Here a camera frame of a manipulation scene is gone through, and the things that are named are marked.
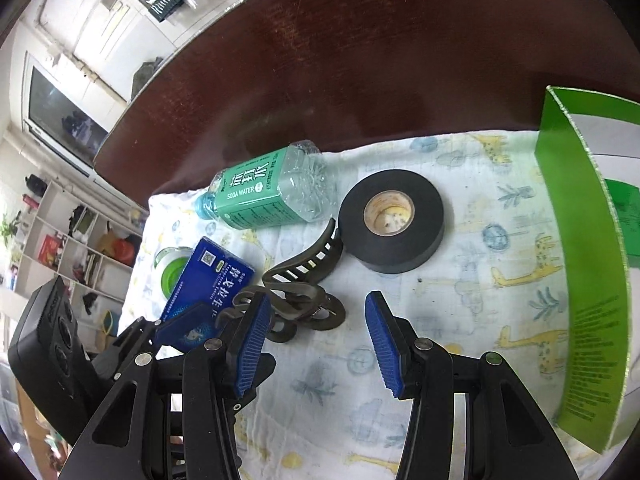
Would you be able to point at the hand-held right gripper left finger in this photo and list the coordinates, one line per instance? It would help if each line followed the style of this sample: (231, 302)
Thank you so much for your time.
(250, 350)

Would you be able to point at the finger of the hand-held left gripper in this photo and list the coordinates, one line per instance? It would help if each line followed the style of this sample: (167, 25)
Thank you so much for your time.
(137, 335)

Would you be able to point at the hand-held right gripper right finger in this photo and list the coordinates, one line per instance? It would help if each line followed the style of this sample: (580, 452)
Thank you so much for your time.
(385, 350)

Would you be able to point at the green white plug-in repellent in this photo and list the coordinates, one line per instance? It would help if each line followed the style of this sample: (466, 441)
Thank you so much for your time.
(170, 272)

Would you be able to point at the dark blue carton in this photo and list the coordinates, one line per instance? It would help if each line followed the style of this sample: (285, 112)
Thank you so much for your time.
(215, 275)

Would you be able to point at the black tape roll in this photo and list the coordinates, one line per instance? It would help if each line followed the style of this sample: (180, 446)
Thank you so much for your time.
(400, 252)

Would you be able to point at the olive hair claw clip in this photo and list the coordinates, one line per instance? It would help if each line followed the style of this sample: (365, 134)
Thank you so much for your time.
(305, 265)

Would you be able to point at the clear bottle with green label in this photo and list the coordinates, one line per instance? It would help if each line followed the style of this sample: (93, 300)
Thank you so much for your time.
(260, 190)

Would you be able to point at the green cardboard box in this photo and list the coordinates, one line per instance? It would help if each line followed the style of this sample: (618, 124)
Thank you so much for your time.
(585, 310)

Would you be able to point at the small green box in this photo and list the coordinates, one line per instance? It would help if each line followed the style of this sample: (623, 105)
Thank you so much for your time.
(617, 200)

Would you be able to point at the giraffe printed blanket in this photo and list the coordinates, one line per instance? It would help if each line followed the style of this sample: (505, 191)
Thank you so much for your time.
(475, 310)

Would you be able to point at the white shelf unit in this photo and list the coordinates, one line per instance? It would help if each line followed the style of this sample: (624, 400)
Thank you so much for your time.
(46, 205)

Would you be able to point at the glass door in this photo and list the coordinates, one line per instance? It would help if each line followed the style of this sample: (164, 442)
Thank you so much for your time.
(55, 105)

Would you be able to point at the green cloth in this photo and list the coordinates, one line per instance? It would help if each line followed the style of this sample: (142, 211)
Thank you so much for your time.
(146, 77)

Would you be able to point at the brown wooden headboard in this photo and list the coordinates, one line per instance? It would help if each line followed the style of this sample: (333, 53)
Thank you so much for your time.
(350, 60)

